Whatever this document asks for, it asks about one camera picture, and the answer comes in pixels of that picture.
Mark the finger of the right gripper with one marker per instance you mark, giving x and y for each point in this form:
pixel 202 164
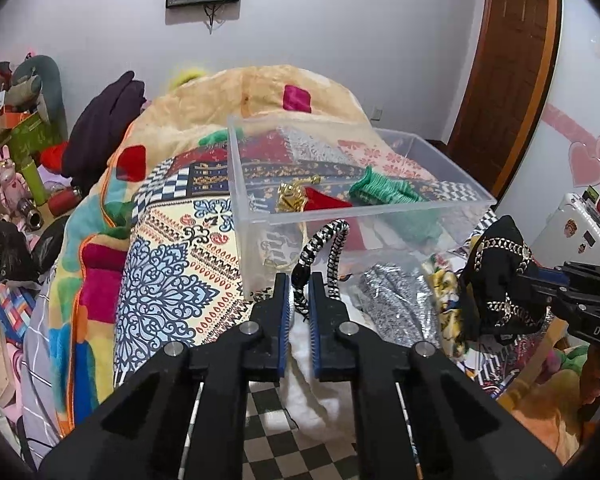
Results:
pixel 544 284

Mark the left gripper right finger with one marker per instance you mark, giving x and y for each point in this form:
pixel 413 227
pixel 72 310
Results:
pixel 416 415

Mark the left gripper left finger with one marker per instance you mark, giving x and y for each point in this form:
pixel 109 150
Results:
pixel 182 414

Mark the black chain-trimmed pouch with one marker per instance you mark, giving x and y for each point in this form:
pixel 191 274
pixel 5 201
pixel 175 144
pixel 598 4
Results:
pixel 494 295

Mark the white drawstring pouch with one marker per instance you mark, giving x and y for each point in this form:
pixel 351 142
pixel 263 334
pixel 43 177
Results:
pixel 322 411

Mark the silver sequin pouch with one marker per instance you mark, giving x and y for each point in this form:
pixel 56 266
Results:
pixel 400 305

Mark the green knitted glove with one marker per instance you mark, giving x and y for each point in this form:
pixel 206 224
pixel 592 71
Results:
pixel 373 189

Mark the red velvet pouch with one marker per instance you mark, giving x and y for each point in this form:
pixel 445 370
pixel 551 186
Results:
pixel 316 200

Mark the white suitcase with stickers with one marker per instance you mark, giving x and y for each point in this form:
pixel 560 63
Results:
pixel 572 232

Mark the beige fleece blanket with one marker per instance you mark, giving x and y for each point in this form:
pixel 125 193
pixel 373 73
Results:
pixel 150 255

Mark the clear plastic storage box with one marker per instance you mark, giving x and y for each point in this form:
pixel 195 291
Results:
pixel 271 159

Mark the patchwork patterned cloth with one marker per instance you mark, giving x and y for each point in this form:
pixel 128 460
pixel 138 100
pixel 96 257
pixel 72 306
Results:
pixel 213 226

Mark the brown wooden door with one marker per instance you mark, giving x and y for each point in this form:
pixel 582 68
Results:
pixel 506 90

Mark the pink bunny toy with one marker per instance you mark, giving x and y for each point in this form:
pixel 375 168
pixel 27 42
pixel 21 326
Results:
pixel 13 186

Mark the dark purple jacket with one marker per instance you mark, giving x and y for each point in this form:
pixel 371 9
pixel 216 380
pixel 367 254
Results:
pixel 100 129

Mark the green cardboard box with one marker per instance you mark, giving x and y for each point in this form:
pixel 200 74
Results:
pixel 31 136

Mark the yellow round cushion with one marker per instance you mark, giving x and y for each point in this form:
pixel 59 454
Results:
pixel 185 75

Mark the grey plush toy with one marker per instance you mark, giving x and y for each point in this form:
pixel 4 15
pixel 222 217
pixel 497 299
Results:
pixel 36 82

